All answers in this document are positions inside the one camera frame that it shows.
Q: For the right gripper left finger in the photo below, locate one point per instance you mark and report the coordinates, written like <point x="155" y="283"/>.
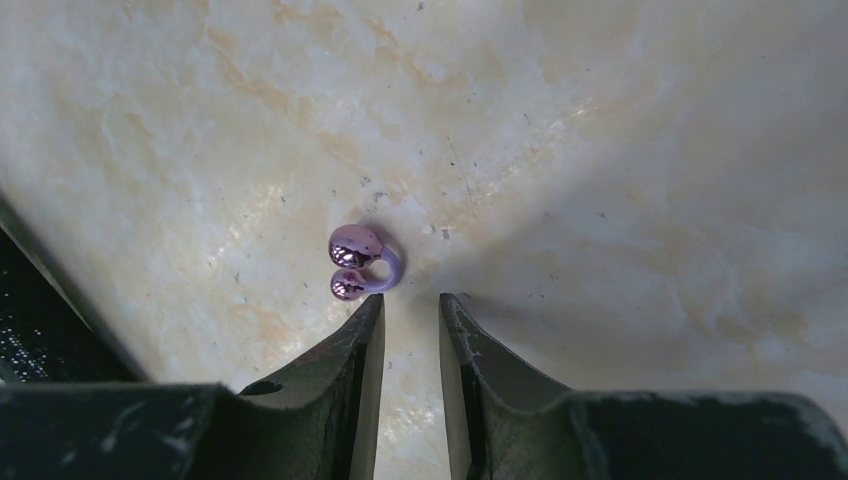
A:
<point x="314" y="418"/>

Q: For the purple earbud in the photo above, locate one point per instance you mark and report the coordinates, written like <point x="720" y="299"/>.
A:
<point x="354" y="248"/>

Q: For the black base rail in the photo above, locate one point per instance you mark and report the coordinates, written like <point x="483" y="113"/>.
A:
<point x="44" y="337"/>

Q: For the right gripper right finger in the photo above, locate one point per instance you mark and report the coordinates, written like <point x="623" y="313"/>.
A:
<point x="505" y="419"/>

